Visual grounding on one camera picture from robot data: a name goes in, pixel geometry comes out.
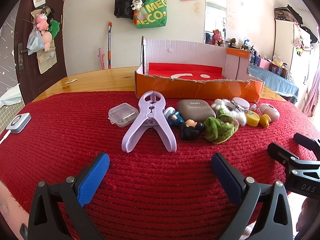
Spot dark brown door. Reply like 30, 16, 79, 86
14, 0, 68, 104

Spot small clear plastic box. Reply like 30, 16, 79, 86
108, 103, 139, 128

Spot pink plush toys on door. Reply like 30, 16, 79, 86
31, 7, 57, 74

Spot row of bottles and ornaments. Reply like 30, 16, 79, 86
224, 38, 295, 79

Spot yellow round container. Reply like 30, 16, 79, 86
244, 110, 261, 127

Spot white fluffy bunny hair clip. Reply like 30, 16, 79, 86
211, 98, 247, 126

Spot pink pig plush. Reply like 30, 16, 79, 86
35, 13, 49, 30

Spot white square charger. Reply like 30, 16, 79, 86
5, 113, 32, 133

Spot metal door handle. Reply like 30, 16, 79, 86
17, 43, 28, 71

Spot pink rounded device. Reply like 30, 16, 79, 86
257, 103, 280, 122

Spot small yellow duck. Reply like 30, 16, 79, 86
259, 114, 272, 129

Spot side table with blue cloth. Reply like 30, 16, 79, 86
249, 64, 299, 103

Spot white plastic bag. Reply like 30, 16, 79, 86
0, 84, 23, 108

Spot pink rabbit plush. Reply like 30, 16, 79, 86
209, 30, 224, 45

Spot lavender plastic clamp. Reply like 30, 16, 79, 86
121, 90, 177, 153

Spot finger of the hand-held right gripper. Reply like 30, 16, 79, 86
267, 142, 300, 172
293, 133, 320, 159

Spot wall mirror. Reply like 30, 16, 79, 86
204, 0, 227, 44

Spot pink curtain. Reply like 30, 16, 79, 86
302, 70, 320, 117

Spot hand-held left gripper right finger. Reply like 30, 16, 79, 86
211, 152, 293, 240

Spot green tote bag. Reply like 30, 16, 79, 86
133, 0, 168, 29

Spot orange cardboard box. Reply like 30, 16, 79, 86
134, 36, 265, 103

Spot leopard print bag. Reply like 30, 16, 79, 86
274, 5, 300, 23

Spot pink plastic pole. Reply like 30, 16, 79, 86
97, 48, 105, 70

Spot red knitted mat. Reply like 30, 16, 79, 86
0, 91, 320, 240

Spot clear plastic bag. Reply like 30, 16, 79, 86
26, 27, 45, 55

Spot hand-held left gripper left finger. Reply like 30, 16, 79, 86
27, 152, 110, 240

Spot white wardrobe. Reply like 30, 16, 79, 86
274, 19, 320, 105

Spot hanging plush charm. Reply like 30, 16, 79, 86
294, 40, 312, 56

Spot white cable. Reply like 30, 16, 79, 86
0, 129, 12, 144

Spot round jar with pink lid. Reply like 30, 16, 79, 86
231, 97, 250, 111

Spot grey eyeshadow case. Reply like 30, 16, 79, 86
177, 99, 217, 124

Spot green plush toy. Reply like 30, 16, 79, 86
49, 19, 60, 39
204, 109, 239, 145

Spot black backpack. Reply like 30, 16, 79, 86
114, 0, 140, 19

